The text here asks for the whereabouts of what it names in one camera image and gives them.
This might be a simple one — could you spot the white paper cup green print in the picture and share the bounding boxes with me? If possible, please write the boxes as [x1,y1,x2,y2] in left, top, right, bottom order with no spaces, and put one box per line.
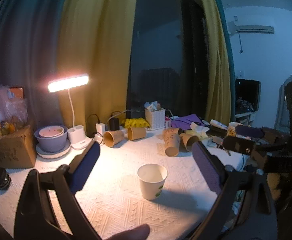
[137,164,168,200]

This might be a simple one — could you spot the brown paper cup right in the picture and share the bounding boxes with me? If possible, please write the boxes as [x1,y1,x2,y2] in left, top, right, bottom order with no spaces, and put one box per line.
[179,133,199,152]

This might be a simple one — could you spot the brown doodled paper cup front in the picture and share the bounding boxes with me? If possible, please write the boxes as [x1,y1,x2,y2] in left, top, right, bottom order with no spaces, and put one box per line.
[164,132,180,157]

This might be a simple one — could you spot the brown doodled cup rear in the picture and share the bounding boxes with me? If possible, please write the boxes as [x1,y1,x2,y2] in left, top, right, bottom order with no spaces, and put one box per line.
[162,127,182,137]

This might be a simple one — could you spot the plain brown paper cup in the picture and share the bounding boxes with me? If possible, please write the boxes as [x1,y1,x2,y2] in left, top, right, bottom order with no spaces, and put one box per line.
[128,127,146,141]

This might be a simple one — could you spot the brown paper cup leftmost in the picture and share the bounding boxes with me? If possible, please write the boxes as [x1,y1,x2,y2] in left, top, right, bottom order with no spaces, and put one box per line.
[103,130,124,147]

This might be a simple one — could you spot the operator fingertip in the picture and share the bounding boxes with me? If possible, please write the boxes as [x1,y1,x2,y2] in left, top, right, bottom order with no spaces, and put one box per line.
[108,224,150,240]

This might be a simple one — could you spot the white Pooh mug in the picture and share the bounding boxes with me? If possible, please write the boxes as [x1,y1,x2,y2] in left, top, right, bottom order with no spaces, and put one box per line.
[227,122,242,137]

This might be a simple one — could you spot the black monitor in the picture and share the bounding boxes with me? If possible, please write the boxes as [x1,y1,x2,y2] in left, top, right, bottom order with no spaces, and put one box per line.
[235,79,261,114]

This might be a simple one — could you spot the yellow tissue pack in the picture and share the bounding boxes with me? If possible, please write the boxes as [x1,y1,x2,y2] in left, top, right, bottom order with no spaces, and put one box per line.
[186,122,210,140]

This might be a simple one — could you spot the black round lens cap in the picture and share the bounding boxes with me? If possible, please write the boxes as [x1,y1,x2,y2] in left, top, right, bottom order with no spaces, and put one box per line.
[0,167,11,190]

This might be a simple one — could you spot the yellow curtain right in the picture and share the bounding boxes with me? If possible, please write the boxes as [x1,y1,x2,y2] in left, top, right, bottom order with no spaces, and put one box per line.
[201,0,231,124]

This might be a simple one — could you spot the white ceramic plate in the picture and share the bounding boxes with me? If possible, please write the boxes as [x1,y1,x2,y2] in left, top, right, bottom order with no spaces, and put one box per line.
[35,138,71,159]

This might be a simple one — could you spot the purple folder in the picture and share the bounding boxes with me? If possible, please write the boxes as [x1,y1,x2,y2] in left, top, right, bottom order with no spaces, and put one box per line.
[171,114,205,130]

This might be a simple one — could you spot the brown cardboard box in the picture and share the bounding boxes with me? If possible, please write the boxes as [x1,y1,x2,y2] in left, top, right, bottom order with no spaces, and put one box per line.
[0,125,37,169]

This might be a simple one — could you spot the purple ceramic bowl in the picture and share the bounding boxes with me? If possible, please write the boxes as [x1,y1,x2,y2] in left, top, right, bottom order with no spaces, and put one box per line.
[34,125,68,152]

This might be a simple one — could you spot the white LED desk lamp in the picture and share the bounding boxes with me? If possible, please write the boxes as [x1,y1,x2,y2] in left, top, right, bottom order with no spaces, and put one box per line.
[48,74,92,150]

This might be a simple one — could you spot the white woven basket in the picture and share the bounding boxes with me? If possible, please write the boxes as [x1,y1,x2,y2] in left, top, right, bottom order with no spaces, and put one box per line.
[145,108,165,130]

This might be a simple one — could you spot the yellow spotted cloth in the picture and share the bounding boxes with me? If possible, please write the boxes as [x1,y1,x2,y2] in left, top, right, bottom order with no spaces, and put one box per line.
[122,118,150,128]

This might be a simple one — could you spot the white air conditioner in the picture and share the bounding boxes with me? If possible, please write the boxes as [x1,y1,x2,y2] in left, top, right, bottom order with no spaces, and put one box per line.
[228,21,274,34]

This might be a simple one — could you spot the clear plastic bag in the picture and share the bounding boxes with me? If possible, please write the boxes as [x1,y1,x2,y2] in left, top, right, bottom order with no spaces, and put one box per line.
[0,84,28,140]

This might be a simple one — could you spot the white power adapter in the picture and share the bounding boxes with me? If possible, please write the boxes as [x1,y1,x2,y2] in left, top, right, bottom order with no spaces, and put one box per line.
[96,122,106,136]

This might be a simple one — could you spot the black power adapter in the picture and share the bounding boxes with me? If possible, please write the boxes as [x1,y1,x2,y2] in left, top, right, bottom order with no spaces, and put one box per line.
[109,118,120,131]

